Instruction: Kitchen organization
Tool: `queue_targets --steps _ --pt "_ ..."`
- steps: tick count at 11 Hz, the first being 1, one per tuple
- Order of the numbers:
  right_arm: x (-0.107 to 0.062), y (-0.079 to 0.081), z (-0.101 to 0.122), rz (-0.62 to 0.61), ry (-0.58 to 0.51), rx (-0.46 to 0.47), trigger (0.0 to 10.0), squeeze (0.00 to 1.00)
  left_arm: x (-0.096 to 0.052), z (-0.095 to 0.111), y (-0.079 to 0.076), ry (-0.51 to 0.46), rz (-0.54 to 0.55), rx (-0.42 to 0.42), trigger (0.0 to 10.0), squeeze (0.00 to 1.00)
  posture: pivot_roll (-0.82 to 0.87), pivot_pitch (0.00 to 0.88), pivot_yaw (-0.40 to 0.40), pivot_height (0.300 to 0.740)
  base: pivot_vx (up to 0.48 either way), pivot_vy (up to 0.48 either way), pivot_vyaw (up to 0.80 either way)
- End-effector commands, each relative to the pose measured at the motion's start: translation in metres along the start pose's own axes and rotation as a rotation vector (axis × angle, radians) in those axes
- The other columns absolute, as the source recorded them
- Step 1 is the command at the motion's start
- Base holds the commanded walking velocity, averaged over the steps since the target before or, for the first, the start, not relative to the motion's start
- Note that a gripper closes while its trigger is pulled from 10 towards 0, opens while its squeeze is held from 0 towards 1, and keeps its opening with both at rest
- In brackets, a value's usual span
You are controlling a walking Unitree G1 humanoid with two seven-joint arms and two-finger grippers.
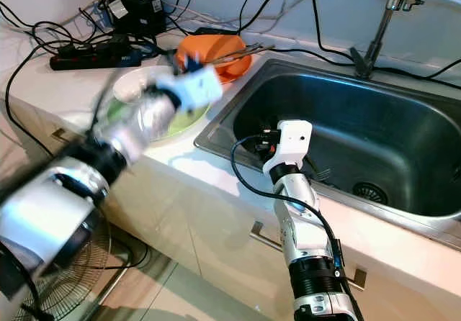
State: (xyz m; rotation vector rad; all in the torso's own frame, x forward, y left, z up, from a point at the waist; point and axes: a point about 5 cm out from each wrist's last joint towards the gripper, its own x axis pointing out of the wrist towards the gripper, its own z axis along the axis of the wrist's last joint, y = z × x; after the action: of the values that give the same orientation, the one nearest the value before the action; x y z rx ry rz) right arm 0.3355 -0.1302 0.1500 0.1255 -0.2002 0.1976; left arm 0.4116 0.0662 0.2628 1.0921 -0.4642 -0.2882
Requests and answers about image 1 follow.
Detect black power cable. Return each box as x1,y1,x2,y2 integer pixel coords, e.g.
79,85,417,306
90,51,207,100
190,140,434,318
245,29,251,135
310,0,359,60

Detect black power adapter box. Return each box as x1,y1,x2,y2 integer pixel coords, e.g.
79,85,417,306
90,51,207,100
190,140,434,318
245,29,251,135
108,0,165,37

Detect metal cutlery piece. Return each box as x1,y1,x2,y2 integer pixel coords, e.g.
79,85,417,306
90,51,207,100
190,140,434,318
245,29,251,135
216,43,276,67

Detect metal cabinet handle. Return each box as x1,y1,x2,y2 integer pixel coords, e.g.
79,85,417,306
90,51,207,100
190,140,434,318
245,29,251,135
51,127,74,145
248,221,296,254

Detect wire grille floor fan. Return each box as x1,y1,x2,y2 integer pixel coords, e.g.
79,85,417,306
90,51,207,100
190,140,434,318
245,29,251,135
36,213,113,321

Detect white bowl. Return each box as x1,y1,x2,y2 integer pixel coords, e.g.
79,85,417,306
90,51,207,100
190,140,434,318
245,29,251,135
113,65,177,103

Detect orange plastic plate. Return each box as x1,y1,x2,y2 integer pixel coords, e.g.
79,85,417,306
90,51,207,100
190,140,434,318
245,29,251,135
187,55,254,83

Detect chrome sink faucet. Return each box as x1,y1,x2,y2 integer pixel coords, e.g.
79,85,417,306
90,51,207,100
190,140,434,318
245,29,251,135
349,0,422,77

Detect white sink cabinet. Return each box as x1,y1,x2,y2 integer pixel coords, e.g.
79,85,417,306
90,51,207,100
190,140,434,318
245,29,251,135
43,98,461,321

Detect round sink drain strainer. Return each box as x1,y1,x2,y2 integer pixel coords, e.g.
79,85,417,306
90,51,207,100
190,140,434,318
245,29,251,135
353,183,388,206

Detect orange plastic bowl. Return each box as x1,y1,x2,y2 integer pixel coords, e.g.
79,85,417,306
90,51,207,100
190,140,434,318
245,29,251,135
176,35,249,70

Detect light green plate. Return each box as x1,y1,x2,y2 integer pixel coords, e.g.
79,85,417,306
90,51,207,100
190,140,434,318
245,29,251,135
108,94,210,139

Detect black power strip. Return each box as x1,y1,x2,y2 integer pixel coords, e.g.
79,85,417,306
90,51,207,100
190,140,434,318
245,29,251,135
49,46,143,71

